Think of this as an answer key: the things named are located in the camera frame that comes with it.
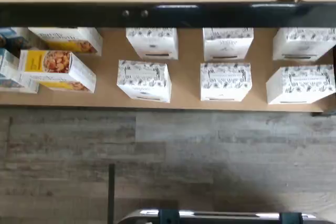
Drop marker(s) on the white floral print box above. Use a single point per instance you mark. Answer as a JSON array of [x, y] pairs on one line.
[[299, 85], [143, 82], [225, 82], [302, 44], [152, 43], [228, 44]]

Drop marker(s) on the black metal shelf beam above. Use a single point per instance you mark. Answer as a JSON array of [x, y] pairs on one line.
[[210, 14]]

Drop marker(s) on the white yellow nut box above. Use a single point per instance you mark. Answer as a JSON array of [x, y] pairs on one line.
[[68, 39], [60, 72]]

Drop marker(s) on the blue flax box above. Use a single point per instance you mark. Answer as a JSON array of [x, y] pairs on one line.
[[10, 74]]

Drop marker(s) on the blue white egg box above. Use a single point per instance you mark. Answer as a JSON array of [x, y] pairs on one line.
[[11, 37]]

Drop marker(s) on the teal block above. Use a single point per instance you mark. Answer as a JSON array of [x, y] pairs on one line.
[[291, 218], [169, 217]]

